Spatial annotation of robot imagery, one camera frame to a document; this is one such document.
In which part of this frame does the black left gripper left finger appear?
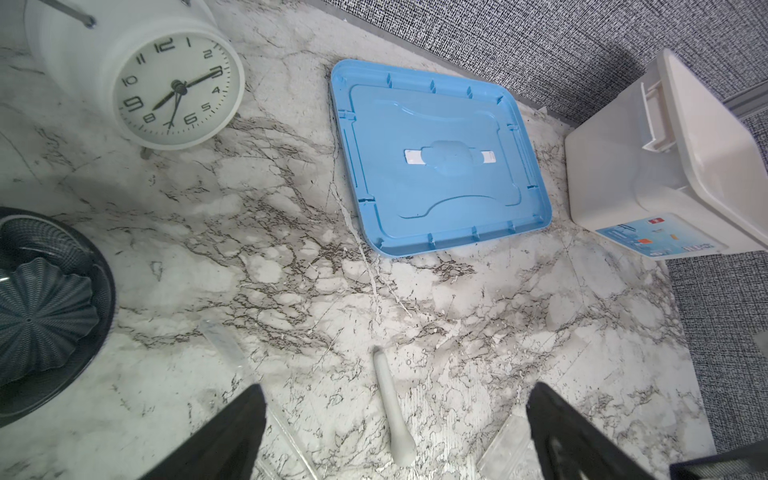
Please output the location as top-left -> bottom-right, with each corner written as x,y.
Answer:
143,385 -> 267,480

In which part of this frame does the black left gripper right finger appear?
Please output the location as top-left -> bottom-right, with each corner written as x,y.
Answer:
526,382 -> 652,479

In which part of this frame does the clear glass tube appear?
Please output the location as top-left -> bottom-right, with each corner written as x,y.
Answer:
198,319 -> 323,479

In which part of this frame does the dark pleated filter bowl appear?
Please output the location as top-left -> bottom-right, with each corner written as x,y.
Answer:
1,207 -> 116,426

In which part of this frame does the white plastic storage bin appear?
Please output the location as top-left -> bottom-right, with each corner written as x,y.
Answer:
565,49 -> 767,260

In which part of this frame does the blue plastic bin lid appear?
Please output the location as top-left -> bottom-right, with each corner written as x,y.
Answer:
330,59 -> 552,258

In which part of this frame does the white alarm clock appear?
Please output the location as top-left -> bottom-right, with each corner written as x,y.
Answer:
24,1 -> 245,150

